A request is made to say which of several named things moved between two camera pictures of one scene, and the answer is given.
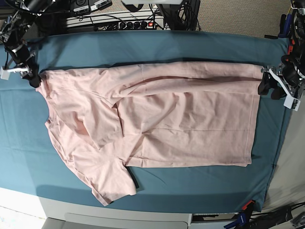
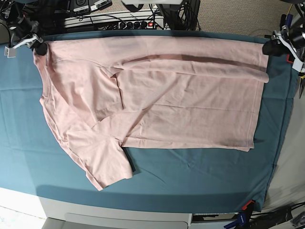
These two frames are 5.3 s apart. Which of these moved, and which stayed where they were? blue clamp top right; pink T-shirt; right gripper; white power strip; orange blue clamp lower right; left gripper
Moved: right gripper; left gripper; pink T-shirt
Stayed: blue clamp top right; orange blue clamp lower right; white power strip
